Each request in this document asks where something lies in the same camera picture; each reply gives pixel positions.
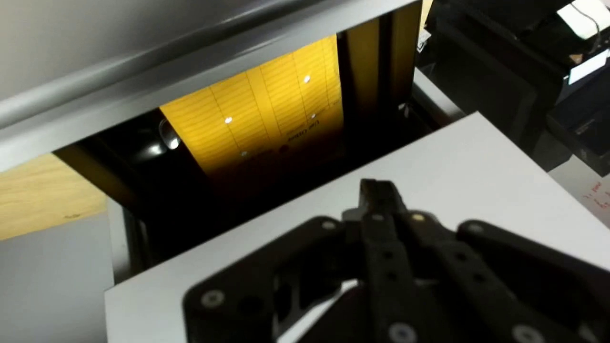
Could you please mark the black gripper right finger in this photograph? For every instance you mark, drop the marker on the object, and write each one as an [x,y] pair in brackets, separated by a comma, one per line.
[508,274]

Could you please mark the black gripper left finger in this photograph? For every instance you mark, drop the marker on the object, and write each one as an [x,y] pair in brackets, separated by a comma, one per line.
[299,249]

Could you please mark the gray cabinet drawer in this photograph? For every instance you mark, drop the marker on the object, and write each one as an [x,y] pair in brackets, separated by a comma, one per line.
[478,165]
[127,58]

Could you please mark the gray under-table drawer cabinet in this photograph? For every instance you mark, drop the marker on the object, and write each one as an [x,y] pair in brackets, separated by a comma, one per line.
[51,287]

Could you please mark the yellow hanging file folder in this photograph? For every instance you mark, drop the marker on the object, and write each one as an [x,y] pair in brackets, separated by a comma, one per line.
[268,108]

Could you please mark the white paper sheet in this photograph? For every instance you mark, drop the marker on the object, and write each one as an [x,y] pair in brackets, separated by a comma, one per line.
[583,17]

